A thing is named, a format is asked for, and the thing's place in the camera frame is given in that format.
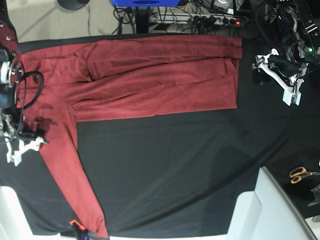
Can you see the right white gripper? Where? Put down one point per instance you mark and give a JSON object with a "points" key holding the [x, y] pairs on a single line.
{"points": [[35, 138]]}

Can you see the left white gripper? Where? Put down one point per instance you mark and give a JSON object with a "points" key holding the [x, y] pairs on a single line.
{"points": [[287, 72]]}

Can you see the red long-sleeve T-shirt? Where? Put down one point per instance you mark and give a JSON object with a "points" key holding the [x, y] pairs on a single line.
{"points": [[123, 79]]}

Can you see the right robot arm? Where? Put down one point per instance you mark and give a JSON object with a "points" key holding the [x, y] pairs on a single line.
{"points": [[17, 139]]}

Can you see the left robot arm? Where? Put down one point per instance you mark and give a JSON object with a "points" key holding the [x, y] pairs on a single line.
{"points": [[288, 27]]}

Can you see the white power strip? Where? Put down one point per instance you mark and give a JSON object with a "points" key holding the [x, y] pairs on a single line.
{"points": [[219, 20]]}

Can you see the orange and blue clamp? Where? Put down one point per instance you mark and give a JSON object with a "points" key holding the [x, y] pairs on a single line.
{"points": [[80, 232]]}

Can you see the black table cloth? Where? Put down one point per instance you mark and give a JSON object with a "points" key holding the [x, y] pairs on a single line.
{"points": [[178, 175]]}

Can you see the black round base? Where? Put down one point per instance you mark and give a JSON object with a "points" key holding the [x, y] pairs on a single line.
{"points": [[72, 4]]}

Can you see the blue plastic box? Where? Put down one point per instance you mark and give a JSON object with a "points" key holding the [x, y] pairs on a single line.
{"points": [[145, 3]]}

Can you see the yellow-handled scissors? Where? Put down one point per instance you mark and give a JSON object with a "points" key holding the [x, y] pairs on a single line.
{"points": [[301, 173]]}

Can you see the black stand post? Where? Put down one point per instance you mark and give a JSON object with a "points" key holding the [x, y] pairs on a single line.
{"points": [[142, 15]]}

